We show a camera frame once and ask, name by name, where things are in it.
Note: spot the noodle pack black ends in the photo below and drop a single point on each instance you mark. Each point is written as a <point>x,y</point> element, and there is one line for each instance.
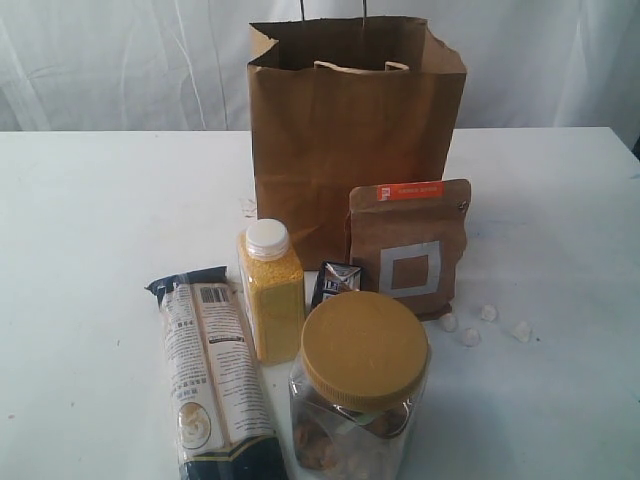
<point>223,424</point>

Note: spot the brown pouch orange label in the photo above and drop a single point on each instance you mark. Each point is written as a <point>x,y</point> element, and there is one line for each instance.
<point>408,238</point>

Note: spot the small dark blue sachet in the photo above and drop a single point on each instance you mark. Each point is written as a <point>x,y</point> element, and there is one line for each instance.
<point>333,279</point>

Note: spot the white backdrop curtain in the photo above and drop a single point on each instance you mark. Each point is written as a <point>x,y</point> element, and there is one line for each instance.
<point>181,65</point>

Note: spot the brown paper bag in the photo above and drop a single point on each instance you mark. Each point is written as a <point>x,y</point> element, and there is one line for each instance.
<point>337,103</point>

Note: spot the yellow millet plastic bottle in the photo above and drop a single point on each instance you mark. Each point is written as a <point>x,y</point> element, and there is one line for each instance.
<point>273,287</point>

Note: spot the clear jar yellow lid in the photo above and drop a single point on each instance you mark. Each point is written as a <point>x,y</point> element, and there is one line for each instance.
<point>355,385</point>

